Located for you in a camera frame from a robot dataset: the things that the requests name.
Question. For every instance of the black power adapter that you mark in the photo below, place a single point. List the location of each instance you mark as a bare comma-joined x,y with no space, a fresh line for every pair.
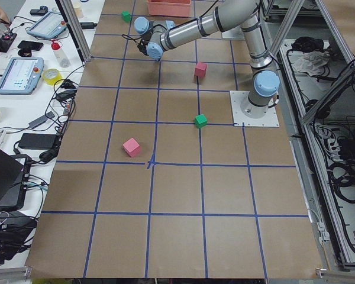
33,141

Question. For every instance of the black laptop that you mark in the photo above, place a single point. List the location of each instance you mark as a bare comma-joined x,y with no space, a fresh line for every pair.
14,173

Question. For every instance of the pink plastic bin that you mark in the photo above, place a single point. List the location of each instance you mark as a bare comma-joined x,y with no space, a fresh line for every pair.
173,8

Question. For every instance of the black smartphone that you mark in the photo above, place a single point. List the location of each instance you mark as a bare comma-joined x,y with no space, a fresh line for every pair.
32,45

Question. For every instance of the yellow tape roll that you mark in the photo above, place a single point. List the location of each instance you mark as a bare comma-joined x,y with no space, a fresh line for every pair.
52,77

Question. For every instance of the teach pendant upper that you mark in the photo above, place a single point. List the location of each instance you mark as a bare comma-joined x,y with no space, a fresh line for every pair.
48,27

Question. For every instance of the teach pendant lower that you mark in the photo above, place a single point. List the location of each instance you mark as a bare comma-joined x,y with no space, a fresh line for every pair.
21,76

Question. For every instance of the green cube by table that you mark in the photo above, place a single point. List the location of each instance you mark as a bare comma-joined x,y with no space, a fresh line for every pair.
126,16

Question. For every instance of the teach pendant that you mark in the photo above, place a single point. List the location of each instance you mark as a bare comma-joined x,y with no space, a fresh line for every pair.
21,76
48,27

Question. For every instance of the aluminium frame post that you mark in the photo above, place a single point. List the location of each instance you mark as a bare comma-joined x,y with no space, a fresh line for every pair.
68,13

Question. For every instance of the pink cube centre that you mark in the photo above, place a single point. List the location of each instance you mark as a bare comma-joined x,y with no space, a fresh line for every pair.
132,147

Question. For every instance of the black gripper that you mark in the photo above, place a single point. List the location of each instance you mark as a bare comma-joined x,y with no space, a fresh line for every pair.
142,47

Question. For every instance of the squeeze bottle red cap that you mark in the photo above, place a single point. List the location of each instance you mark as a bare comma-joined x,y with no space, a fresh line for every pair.
60,54

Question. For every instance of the green cube far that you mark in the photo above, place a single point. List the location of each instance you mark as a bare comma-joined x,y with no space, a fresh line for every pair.
200,121

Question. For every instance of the pink cube near arm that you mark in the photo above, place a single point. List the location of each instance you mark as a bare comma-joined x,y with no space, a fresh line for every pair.
200,69

